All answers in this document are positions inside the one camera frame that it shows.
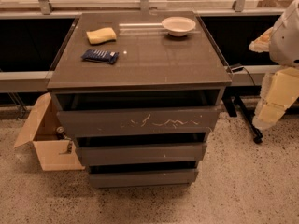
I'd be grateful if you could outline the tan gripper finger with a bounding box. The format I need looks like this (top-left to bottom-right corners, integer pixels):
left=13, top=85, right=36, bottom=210
left=249, top=27, right=273, bottom=53

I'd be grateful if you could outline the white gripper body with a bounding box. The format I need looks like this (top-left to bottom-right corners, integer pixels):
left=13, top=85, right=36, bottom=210
left=253, top=67, right=299, bottom=130

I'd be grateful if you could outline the grey bottom drawer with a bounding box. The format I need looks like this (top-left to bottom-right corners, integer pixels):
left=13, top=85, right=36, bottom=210
left=89, top=161, right=198, bottom=188

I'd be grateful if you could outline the grey drawer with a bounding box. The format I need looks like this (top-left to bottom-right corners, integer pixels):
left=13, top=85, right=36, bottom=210
left=77, top=133, right=207, bottom=166
left=89, top=161, right=198, bottom=188
left=56, top=90, right=222, bottom=138

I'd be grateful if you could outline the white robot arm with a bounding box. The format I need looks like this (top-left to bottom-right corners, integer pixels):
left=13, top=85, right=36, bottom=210
left=249, top=0, right=299, bottom=130

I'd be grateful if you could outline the grey top drawer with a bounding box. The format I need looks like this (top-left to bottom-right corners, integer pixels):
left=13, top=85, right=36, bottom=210
left=56, top=90, right=222, bottom=138

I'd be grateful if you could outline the grey three-drawer cabinet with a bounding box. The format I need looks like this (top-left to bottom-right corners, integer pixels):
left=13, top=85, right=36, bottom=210
left=46, top=10, right=233, bottom=189

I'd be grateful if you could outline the grey middle drawer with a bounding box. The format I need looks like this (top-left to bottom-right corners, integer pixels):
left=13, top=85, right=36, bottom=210
left=77, top=133, right=207, bottom=166

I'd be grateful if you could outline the open cardboard box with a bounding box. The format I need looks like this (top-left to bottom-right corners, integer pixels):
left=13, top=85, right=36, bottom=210
left=14, top=93, right=85, bottom=171

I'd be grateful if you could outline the black wheeled stand leg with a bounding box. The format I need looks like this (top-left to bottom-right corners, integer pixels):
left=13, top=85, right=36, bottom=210
left=222, top=95, right=263, bottom=145

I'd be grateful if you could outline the white bowl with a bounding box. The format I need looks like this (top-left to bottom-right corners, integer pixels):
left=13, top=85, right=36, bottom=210
left=162, top=17, right=196, bottom=37

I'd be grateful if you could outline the yellow sponge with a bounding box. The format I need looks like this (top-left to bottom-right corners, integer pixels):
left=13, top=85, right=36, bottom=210
left=87, top=27, right=117, bottom=45

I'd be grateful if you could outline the blue snack packet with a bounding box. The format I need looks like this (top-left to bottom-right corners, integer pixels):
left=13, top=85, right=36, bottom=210
left=81, top=49, right=119, bottom=64

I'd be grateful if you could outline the can inside cardboard box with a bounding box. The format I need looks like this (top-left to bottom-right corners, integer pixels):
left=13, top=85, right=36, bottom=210
left=56, top=126, right=66, bottom=139

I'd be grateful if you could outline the black power adapter with cable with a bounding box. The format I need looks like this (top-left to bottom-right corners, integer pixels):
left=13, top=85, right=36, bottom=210
left=227, top=63, right=255, bottom=85

